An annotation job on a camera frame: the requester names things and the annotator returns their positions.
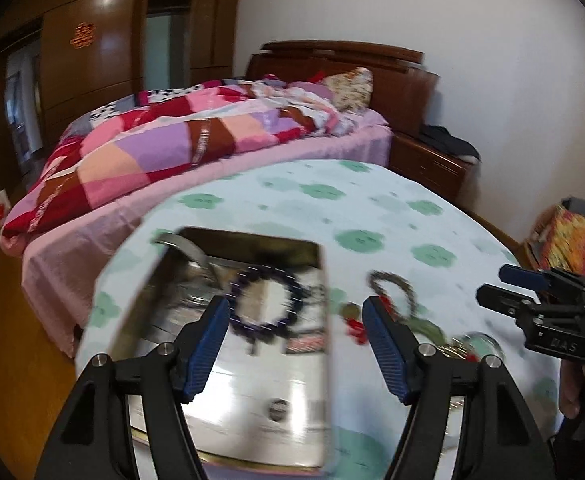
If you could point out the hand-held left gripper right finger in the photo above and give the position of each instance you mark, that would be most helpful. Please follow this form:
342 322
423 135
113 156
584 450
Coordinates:
385 347

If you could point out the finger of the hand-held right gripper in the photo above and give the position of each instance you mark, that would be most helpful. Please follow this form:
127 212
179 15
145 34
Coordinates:
519 275
502 297

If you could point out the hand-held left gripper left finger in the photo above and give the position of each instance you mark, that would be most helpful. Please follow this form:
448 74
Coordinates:
206 347

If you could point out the metal tin box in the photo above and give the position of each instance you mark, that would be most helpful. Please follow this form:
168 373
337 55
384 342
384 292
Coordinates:
232 355

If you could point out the metal band wristwatch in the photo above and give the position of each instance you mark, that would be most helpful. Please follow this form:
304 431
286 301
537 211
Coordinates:
187 250

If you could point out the person's right hand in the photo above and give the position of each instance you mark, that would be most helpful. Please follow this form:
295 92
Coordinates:
572 390

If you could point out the colourful bag in box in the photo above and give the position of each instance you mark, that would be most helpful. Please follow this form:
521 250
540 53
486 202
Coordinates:
572 245

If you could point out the bed with patchwork quilt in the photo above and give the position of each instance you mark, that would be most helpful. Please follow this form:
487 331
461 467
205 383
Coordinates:
97 260

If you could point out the wooden nightstand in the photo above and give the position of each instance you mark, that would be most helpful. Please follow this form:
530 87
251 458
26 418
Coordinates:
432 165

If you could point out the dark clothes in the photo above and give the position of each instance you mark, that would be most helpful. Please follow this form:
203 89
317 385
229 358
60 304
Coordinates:
447 142

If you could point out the patchwork quilt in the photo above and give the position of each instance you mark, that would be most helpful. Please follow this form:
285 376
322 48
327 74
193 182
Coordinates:
172 145

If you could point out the wooden headboard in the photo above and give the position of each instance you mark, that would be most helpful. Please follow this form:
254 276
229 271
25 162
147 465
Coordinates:
392 80

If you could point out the floral pillow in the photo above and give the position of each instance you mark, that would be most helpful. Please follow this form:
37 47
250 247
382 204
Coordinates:
350 87

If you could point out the wooden wardrobe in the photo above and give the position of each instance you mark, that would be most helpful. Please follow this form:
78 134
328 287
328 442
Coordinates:
97 60

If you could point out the red paper decoration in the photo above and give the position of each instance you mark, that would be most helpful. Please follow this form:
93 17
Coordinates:
80 36

